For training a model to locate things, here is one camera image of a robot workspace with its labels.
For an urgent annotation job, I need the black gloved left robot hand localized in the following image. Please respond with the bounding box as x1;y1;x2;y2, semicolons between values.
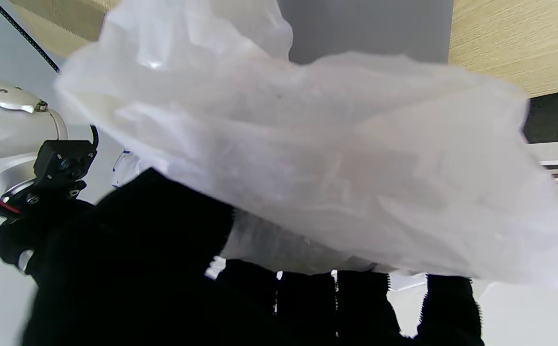
20;168;486;346

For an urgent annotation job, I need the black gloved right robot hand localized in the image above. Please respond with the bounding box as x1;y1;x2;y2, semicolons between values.
0;201;98;271

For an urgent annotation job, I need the white printed plastic bag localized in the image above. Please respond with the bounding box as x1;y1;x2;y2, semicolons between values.
56;0;558;290

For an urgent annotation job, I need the grey plastic waste bin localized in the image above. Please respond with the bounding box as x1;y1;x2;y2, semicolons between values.
277;0;454;65

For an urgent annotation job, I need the printed kitchen backdrop cloth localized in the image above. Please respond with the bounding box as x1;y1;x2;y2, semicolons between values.
387;86;558;346

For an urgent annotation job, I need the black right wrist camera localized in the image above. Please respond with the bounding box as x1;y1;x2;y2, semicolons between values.
25;139;99;205

